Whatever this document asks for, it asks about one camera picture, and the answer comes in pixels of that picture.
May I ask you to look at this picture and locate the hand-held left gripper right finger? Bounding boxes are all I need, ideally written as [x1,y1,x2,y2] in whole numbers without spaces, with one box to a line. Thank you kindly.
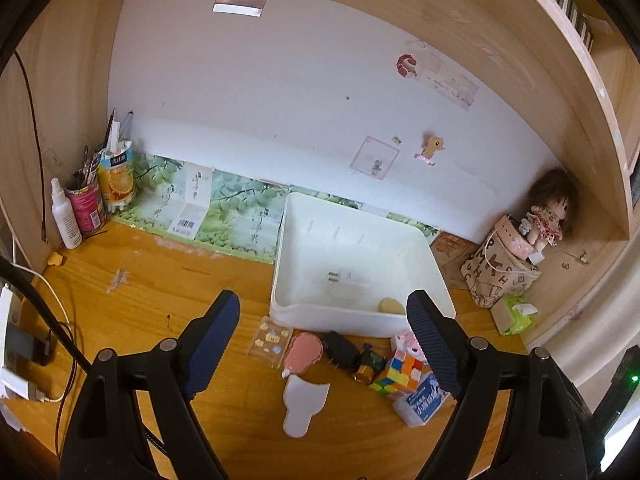
[406,289,603,480]

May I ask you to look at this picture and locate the pink square wall note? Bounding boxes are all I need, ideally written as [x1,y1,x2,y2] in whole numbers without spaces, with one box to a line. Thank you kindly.
[350,135,401,181]

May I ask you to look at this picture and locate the wooden bookshelf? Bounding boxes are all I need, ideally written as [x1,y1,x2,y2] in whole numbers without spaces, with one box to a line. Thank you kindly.
[495,0,640,241]

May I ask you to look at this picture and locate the white plastic bin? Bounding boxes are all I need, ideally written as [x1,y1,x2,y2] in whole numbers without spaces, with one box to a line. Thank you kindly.
[270,191,457,339]

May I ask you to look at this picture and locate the white mirror-shaped card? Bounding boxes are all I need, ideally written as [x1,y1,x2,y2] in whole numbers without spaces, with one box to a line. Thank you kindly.
[282,375,332,439]

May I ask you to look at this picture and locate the white box with blue label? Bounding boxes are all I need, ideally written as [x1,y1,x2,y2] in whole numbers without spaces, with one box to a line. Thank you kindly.
[392,371,448,428]

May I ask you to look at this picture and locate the brown printed card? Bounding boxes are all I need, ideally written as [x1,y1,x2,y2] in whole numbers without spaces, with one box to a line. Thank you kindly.
[430,232,481,288]

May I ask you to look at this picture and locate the brown-haired doll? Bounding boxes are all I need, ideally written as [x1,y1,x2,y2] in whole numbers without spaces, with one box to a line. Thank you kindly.
[519,167,581,251]

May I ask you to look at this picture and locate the colourful puzzle cube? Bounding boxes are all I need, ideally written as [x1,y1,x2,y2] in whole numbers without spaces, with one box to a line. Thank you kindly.
[369,347,432,398]

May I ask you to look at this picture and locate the pink can pen holder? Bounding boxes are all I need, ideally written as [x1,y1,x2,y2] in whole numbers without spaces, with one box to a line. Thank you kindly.
[65,181,107,236]

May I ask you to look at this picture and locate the black adapter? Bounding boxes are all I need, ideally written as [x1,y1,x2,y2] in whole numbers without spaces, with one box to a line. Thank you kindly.
[22,337,58,366]

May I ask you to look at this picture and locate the dark pen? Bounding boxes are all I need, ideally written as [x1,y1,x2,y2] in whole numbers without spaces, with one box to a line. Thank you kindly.
[103,107,117,151]

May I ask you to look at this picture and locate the yellow pony wall sticker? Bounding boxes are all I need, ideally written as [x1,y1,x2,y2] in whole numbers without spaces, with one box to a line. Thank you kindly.
[414,132,447,166]

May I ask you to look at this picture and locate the green bottle with gold cap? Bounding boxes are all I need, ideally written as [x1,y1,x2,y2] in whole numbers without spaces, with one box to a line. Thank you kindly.
[354,349,388,385]

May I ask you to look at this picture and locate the pale paper wall note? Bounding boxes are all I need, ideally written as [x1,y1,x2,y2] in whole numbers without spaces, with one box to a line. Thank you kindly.
[420,55,478,111]

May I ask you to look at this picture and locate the green grape print poster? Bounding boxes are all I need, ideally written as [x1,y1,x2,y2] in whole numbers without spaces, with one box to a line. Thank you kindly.
[107,152,441,263]

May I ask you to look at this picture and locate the letter print tote bag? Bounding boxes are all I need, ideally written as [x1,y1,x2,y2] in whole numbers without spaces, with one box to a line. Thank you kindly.
[460,215,543,309]

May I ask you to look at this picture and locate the row of green books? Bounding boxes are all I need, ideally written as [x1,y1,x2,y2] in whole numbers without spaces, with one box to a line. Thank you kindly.
[542,0,596,53]

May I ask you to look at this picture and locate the white power strip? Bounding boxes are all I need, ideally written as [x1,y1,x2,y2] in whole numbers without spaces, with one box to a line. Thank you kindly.
[0,285,32,401]

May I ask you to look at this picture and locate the pink hairbrush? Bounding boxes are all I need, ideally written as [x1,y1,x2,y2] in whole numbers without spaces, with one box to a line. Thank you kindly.
[280,332,323,378]

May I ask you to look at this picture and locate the black charger plug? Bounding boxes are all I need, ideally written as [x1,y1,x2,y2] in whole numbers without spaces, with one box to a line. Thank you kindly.
[321,331,362,370]

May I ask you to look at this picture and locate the clear sticker box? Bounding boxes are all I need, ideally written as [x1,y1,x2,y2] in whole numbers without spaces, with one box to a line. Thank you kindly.
[247,316,294,369]

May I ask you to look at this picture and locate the thick black cable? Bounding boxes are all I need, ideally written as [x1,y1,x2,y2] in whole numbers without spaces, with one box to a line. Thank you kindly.
[0,257,92,377]

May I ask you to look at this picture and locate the thin black cable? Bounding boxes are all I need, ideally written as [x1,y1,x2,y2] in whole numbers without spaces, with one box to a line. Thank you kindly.
[14,50,51,244]

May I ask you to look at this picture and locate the white pink instant camera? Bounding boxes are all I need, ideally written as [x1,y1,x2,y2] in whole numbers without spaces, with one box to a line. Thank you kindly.
[391,330,426,363]

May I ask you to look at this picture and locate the white spray bottle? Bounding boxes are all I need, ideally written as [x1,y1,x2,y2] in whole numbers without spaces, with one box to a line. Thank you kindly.
[50,178,83,250]

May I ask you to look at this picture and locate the white cable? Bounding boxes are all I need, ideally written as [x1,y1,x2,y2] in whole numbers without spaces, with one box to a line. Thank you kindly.
[15,266,77,404]

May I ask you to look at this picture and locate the green tissue pack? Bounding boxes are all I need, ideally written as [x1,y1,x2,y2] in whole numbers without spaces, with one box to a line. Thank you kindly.
[490,295,537,337]

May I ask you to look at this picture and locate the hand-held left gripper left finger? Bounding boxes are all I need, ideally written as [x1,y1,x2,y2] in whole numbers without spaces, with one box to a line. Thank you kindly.
[59,289,241,480]

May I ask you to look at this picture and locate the paint brushes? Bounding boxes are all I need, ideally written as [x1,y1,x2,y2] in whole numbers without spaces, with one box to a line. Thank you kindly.
[75,145,103,186]

